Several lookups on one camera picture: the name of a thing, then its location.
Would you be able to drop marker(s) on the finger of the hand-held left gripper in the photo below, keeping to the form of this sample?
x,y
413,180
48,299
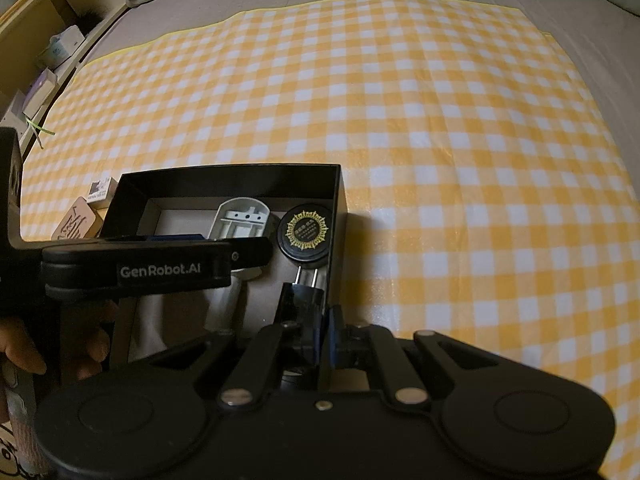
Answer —
x,y
175,236

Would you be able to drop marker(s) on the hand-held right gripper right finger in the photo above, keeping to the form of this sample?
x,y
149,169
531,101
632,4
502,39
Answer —
x,y
336,340

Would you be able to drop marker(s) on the green ribbon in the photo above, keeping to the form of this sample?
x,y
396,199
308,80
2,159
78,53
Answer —
x,y
37,130

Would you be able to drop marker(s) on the wooden shelf unit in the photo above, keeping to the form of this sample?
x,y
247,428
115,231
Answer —
x,y
30,10

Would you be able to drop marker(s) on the small white printed box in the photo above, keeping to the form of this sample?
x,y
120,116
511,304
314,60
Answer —
x,y
100,192

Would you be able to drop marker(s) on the black charger plug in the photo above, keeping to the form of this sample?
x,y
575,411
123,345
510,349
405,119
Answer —
x,y
300,305

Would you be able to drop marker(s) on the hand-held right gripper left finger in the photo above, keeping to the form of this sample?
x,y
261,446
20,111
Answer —
x,y
280,345

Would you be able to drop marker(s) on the white tissue box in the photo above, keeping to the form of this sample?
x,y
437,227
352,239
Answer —
x,y
65,45

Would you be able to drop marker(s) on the person's left hand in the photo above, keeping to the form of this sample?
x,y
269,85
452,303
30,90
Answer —
x,y
20,345

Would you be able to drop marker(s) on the black round tin gold print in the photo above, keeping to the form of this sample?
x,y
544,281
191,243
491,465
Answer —
x,y
302,232

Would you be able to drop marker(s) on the black cardboard box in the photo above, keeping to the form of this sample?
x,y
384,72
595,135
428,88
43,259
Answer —
x,y
225,180

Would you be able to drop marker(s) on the yellow checked mat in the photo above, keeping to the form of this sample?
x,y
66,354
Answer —
x,y
400,110

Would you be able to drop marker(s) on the carved wooden block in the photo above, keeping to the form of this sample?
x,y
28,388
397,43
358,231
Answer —
x,y
75,222

